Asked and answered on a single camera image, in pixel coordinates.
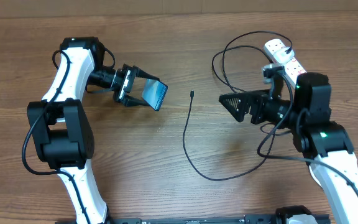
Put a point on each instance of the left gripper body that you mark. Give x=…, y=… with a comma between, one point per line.
x=122, y=81

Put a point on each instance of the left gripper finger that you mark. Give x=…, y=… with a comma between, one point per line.
x=129, y=101
x=142, y=74

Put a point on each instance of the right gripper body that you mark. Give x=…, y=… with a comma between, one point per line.
x=265, y=111

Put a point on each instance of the Samsung Galaxy smartphone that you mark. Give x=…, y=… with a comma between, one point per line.
x=154, y=93

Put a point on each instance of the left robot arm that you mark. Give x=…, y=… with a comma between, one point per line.
x=60, y=140

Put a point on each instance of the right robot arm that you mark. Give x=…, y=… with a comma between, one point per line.
x=325, y=145

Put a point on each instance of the white charger plug adapter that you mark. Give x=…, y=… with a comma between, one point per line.
x=284, y=55

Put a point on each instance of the white power strip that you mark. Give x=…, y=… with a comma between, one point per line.
x=292, y=68

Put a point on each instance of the cardboard backdrop panel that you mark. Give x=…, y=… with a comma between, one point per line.
x=67, y=8

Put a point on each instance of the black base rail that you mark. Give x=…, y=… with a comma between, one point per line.
x=247, y=219

